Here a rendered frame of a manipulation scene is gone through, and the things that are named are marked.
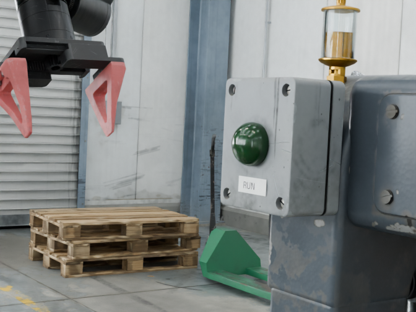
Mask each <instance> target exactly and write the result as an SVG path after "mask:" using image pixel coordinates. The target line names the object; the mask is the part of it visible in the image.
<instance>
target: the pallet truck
mask: <svg viewBox="0 0 416 312"><path fill-rule="evenodd" d="M215 138H216V134H213V135H212V142H211V149H210V150H209V151H210V227H209V235H207V237H206V239H207V241H206V246H205V248H204V250H203V252H202V255H201V258H200V260H199V262H200V265H201V270H202V274H203V276H204V277H207V278H208V279H211V280H214V281H217V282H220V283H223V284H225V285H229V286H231V287H234V288H237V289H240V290H242V291H245V292H248V293H251V294H253V295H257V296H259V297H263V298H266V299H268V300H271V289H270V288H269V286H268V285H267V284H264V283H261V282H258V281H255V280H251V279H248V278H246V277H242V276H240V275H243V274H247V275H250V276H253V277H256V278H259V279H262V280H265V281H267V276H268V269H266V268H264V267H261V260H260V258H259V257H258V255H257V254H256V253H255V252H254V251H253V250H252V248H251V247H250V246H249V244H247V242H246V241H245V240H244V239H243V237H242V236H241V235H240V234H239V233H238V232H237V231H236V230H233V229H230V228H225V227H217V228H216V222H215V186H214V157H215V149H214V147H215Z"/></svg>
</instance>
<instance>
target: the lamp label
mask: <svg viewBox="0 0 416 312"><path fill-rule="evenodd" d="M238 191H239V192H243V193H250V194H256V195H260V196H266V180H264V179H259V178H251V177H247V176H239V183H238Z"/></svg>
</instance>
